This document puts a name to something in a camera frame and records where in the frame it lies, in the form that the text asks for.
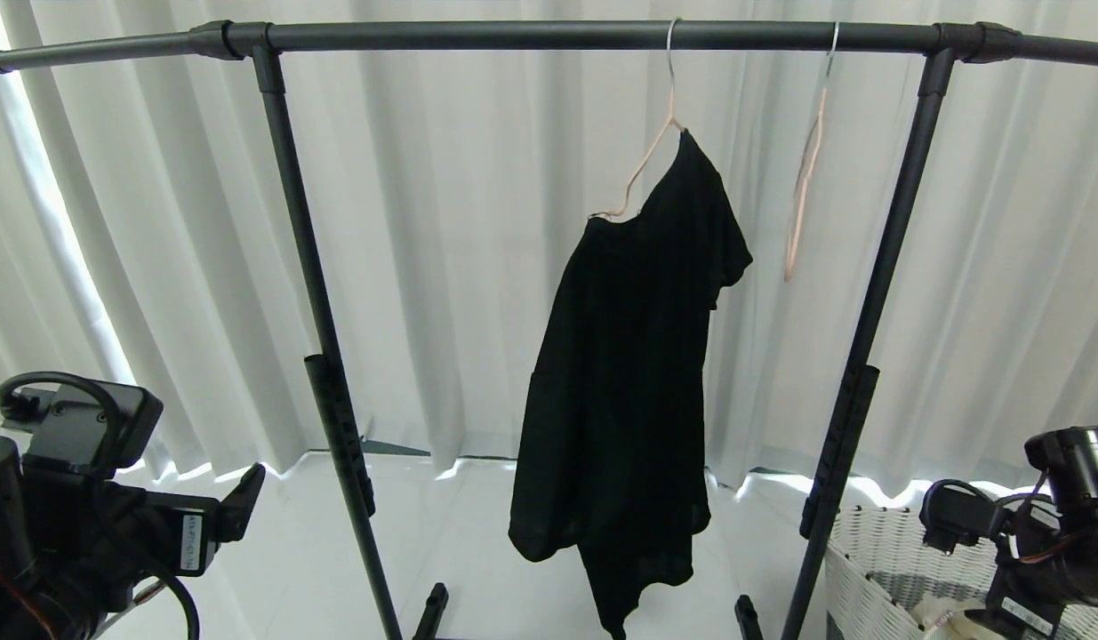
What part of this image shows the black garment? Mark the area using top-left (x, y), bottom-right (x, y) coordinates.
top-left (508, 131), bottom-right (754, 639)

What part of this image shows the pink clothes hanger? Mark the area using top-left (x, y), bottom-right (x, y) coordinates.
top-left (783, 22), bottom-right (841, 284)
top-left (589, 18), bottom-right (692, 223)

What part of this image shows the white curtain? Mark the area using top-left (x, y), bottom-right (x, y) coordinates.
top-left (0, 0), bottom-right (1098, 499)

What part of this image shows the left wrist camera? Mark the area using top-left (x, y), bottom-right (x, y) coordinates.
top-left (20, 380), bottom-right (164, 481)

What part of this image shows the black clothes rack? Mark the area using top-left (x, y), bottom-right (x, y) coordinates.
top-left (0, 18), bottom-right (1098, 640)

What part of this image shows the cream printed garment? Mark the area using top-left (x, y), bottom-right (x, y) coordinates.
top-left (909, 594), bottom-right (998, 640)

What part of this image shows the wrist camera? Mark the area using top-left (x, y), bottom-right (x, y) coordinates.
top-left (919, 480), bottom-right (1003, 556)
top-left (20, 380), bottom-right (164, 481)

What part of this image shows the white laundry basket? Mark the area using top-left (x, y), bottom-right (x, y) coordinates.
top-left (822, 505), bottom-right (1098, 640)

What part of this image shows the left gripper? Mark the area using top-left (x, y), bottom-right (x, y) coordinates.
top-left (113, 462), bottom-right (268, 579)

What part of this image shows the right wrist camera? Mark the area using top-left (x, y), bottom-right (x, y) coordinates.
top-left (919, 480), bottom-right (1003, 556)

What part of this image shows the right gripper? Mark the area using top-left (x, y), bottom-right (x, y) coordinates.
top-left (965, 560), bottom-right (1078, 640)

